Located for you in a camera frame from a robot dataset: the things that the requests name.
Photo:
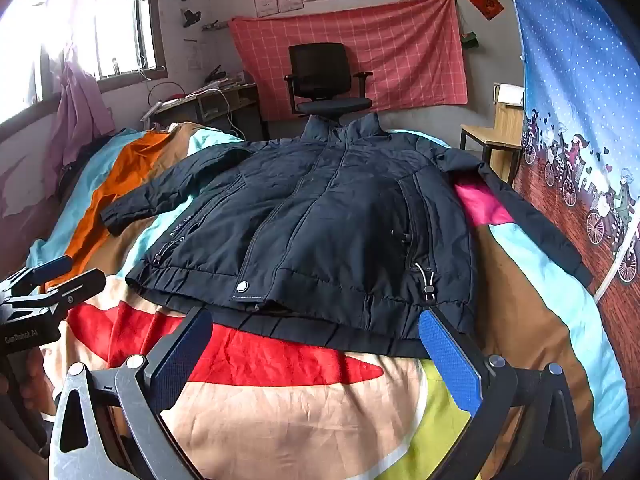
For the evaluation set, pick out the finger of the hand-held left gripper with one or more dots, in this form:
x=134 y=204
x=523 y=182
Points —
x=50 y=263
x=65 y=287

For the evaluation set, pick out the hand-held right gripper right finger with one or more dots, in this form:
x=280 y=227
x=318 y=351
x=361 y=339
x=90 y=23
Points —
x=450 y=360

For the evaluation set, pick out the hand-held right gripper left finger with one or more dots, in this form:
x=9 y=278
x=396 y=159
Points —
x=184 y=356

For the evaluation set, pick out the dark navy padded jacket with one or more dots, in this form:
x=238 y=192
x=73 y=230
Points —
x=325 y=210

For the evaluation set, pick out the person's left hand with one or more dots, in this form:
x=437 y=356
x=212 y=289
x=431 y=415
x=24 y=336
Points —
x=39 y=380

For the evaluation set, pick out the colourful patchwork bed sheet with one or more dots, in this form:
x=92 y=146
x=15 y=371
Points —
x=300 y=410

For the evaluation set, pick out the pink curtain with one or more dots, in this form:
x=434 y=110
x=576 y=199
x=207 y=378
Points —
x=80 y=105

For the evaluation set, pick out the small bottle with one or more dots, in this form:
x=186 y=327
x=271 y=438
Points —
x=116 y=66

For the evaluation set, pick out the wooden desk with shelf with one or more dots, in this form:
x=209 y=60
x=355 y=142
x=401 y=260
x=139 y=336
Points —
x=200 y=106

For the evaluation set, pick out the wooden chair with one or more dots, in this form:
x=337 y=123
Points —
x=505 y=130

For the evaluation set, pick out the black desk object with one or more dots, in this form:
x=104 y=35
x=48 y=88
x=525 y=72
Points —
x=214 y=73

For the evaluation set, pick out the white box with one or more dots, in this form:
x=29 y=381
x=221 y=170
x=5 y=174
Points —
x=511 y=95

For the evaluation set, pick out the blue printed curtain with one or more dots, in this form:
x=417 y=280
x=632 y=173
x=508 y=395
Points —
x=575 y=85

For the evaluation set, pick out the black office chair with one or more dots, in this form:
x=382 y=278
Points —
x=320 y=80

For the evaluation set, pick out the window with brown frame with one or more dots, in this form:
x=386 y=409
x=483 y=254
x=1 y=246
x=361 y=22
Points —
x=115 y=20

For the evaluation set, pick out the paper sheet on wall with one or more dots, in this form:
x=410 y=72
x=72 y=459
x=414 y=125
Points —
x=193 y=56

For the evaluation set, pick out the black wall-mounted object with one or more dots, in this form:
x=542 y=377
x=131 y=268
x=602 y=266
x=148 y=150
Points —
x=191 y=17

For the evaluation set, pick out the red checkered wall cloth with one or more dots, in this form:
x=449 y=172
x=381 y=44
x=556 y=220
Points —
x=410 y=50

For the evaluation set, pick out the green wall object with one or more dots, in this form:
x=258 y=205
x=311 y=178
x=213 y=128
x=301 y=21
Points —
x=470 y=40

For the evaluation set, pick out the red paper wall decoration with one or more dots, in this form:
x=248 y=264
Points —
x=484 y=1

